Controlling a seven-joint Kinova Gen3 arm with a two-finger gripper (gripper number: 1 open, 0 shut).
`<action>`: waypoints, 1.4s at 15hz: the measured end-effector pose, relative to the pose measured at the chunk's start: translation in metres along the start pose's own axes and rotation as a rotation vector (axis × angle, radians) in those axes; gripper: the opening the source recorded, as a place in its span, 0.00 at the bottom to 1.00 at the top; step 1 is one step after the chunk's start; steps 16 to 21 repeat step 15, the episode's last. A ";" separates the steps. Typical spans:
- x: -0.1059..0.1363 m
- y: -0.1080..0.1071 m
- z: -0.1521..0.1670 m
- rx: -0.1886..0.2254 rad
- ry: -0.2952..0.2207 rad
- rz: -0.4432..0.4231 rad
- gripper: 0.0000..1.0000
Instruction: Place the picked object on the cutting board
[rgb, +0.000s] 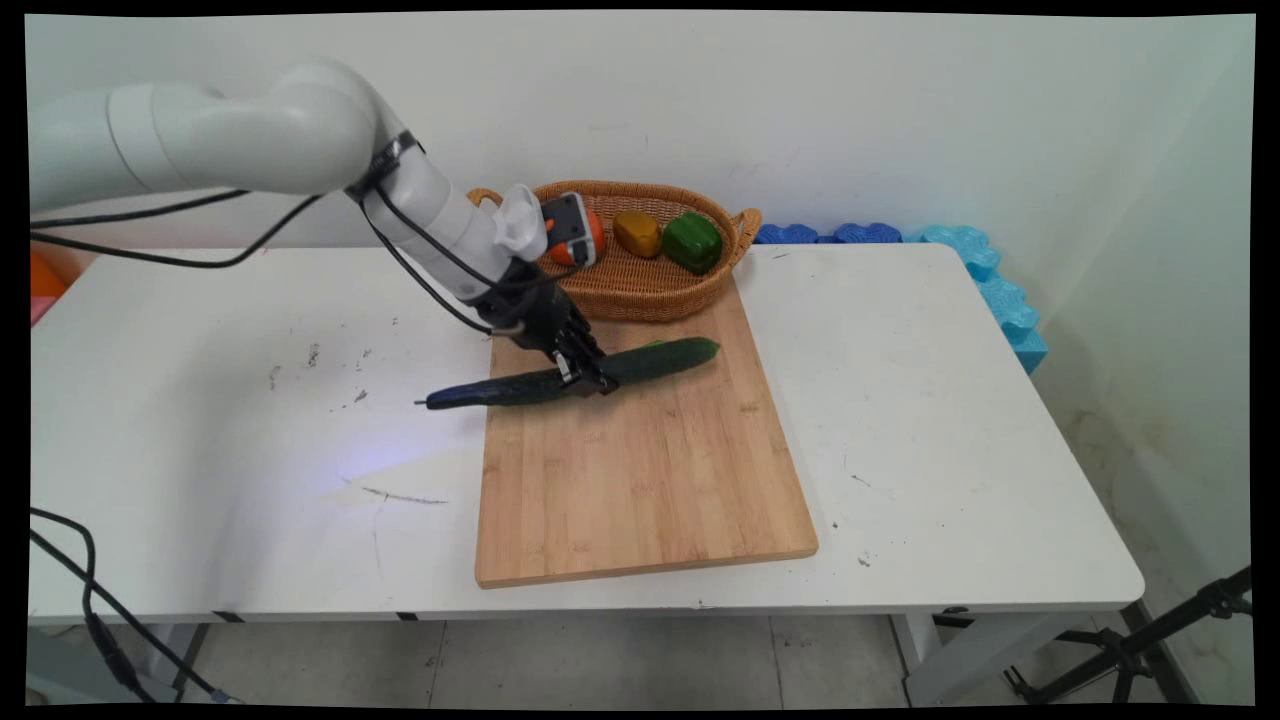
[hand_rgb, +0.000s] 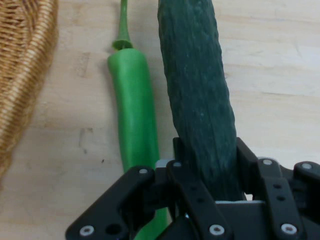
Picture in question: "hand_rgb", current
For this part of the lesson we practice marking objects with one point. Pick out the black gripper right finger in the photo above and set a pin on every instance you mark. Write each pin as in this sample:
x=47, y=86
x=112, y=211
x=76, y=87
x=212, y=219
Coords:
x=277, y=190

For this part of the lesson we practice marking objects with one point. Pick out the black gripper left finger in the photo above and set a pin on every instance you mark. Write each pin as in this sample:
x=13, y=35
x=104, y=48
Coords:
x=105, y=205

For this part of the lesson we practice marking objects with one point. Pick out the dark green cucumber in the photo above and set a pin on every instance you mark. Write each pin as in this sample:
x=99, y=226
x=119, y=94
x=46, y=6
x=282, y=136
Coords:
x=197, y=95

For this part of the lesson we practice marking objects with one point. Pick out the long green chili pepper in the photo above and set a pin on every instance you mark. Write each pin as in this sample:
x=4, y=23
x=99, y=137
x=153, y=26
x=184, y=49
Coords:
x=132, y=105

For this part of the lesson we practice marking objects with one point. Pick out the wooden cutting board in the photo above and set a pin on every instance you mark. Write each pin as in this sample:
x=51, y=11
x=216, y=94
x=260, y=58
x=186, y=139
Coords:
x=275, y=75

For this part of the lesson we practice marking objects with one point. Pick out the woven wicker basket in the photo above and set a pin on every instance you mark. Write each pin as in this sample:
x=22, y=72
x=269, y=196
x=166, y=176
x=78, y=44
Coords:
x=17, y=62

